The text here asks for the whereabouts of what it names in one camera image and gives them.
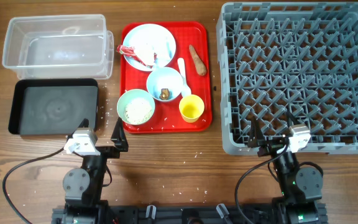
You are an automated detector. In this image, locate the clear plastic bin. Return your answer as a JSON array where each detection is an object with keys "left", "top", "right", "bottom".
[{"left": 2, "top": 14, "right": 114, "bottom": 80}]

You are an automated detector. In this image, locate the brown food scrap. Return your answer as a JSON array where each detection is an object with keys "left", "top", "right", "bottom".
[{"left": 159, "top": 88, "right": 170, "bottom": 100}]

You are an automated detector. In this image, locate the green bowl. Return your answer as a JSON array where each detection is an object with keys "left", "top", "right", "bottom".
[{"left": 117, "top": 89, "right": 155, "bottom": 125}]

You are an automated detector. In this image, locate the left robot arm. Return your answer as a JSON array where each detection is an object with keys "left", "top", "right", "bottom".
[{"left": 52, "top": 118, "right": 129, "bottom": 224}]

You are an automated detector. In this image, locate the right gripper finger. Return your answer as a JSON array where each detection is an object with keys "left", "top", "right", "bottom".
[
  {"left": 248, "top": 118, "right": 265, "bottom": 147},
  {"left": 286, "top": 111, "right": 298, "bottom": 127}
]

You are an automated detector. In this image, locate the white rice pile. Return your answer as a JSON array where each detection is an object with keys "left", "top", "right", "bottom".
[{"left": 124, "top": 98, "right": 154, "bottom": 125}]

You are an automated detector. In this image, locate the yellow plastic cup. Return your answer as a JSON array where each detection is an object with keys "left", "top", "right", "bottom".
[{"left": 179, "top": 95, "right": 205, "bottom": 123}]

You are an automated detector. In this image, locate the black plastic tray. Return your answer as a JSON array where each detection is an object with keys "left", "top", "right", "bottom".
[{"left": 8, "top": 78, "right": 99, "bottom": 135}]

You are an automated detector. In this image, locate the brown sweet potato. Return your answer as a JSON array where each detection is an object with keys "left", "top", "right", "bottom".
[{"left": 189, "top": 45, "right": 207, "bottom": 76}]

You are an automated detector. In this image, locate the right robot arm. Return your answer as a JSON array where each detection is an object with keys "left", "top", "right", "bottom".
[{"left": 248, "top": 113, "right": 327, "bottom": 223}]

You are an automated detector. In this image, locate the white plastic spoon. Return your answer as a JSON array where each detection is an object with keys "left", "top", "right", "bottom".
[{"left": 177, "top": 58, "right": 191, "bottom": 97}]

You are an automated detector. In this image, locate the light blue bowl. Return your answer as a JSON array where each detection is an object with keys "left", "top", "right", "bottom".
[{"left": 146, "top": 67, "right": 183, "bottom": 103}]

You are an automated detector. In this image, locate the white napkin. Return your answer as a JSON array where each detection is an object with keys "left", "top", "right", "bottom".
[{"left": 134, "top": 42, "right": 171, "bottom": 67}]

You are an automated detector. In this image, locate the light blue plate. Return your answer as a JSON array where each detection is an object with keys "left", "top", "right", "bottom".
[{"left": 122, "top": 24, "right": 177, "bottom": 72}]

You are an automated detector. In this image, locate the grey dishwasher rack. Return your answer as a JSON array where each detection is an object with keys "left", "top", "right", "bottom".
[{"left": 216, "top": 2, "right": 358, "bottom": 155}]

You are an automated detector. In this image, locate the red serving tray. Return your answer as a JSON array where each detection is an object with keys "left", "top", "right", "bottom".
[{"left": 124, "top": 21, "right": 213, "bottom": 134}]

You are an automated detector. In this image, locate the red snack wrapper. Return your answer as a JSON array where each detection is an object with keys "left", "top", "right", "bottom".
[{"left": 116, "top": 44, "right": 157, "bottom": 68}]

